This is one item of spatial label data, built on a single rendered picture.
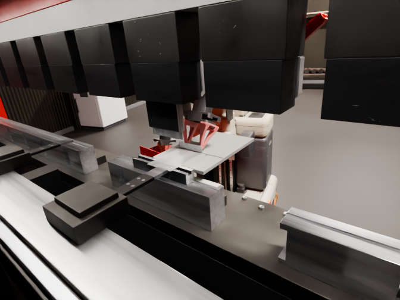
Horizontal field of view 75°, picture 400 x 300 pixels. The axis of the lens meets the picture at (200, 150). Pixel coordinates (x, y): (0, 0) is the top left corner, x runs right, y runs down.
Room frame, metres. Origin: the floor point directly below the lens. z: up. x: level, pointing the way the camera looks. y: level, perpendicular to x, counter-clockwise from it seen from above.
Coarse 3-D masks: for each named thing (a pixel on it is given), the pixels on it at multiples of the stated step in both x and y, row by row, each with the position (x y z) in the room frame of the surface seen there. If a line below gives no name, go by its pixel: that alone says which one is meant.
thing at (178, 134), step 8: (152, 104) 0.62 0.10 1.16; (160, 104) 0.60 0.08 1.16; (168, 104) 0.58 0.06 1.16; (176, 104) 0.57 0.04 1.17; (152, 112) 0.62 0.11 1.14; (160, 112) 0.60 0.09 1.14; (168, 112) 0.58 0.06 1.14; (176, 112) 0.57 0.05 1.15; (152, 120) 0.62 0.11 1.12; (160, 120) 0.60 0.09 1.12; (168, 120) 0.59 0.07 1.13; (176, 120) 0.57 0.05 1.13; (152, 128) 0.64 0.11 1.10; (160, 128) 0.61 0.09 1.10; (168, 128) 0.59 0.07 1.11; (176, 128) 0.57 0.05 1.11; (184, 128) 0.58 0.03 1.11; (168, 136) 0.60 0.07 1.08; (176, 136) 0.59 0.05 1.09
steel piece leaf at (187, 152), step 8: (184, 144) 0.72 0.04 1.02; (192, 144) 0.70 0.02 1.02; (176, 152) 0.69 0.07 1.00; (184, 152) 0.69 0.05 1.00; (192, 152) 0.68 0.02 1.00; (200, 152) 0.68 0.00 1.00; (160, 160) 0.65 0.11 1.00; (168, 160) 0.64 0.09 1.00; (176, 160) 0.64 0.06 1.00; (184, 160) 0.63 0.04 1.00
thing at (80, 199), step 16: (144, 176) 0.55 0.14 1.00; (160, 176) 0.56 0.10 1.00; (64, 192) 0.45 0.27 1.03; (80, 192) 0.45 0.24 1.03; (96, 192) 0.44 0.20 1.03; (112, 192) 0.44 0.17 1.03; (128, 192) 0.49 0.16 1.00; (48, 208) 0.42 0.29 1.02; (64, 208) 0.41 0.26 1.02; (80, 208) 0.39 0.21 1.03; (96, 208) 0.40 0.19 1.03; (112, 208) 0.41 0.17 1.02; (128, 208) 0.44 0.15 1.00; (64, 224) 0.37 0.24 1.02; (80, 224) 0.36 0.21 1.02; (96, 224) 0.38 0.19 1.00; (80, 240) 0.36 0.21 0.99
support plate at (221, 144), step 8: (216, 136) 0.81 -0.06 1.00; (224, 136) 0.80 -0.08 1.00; (232, 136) 0.80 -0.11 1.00; (240, 136) 0.79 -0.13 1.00; (208, 144) 0.74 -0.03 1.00; (216, 144) 0.74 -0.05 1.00; (224, 144) 0.73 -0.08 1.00; (232, 144) 0.73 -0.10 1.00; (240, 144) 0.72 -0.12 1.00; (248, 144) 0.74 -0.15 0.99; (168, 152) 0.70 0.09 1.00; (208, 152) 0.68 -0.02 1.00; (216, 152) 0.67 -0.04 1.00; (224, 152) 0.67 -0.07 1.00; (232, 152) 0.67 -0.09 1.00; (192, 160) 0.63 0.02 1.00; (200, 160) 0.63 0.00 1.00; (208, 160) 0.63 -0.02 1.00; (216, 160) 0.62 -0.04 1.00; (224, 160) 0.64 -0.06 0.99; (192, 168) 0.59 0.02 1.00; (200, 168) 0.58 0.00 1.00; (208, 168) 0.58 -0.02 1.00
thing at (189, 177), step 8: (136, 160) 0.67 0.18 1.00; (144, 160) 0.66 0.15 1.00; (152, 160) 0.66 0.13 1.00; (144, 168) 0.65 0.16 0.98; (152, 168) 0.63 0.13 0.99; (176, 168) 0.61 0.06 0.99; (184, 168) 0.59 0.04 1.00; (168, 176) 0.59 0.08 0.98; (176, 176) 0.58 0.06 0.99; (184, 176) 0.56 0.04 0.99; (192, 176) 0.58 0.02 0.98; (184, 184) 0.56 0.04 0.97
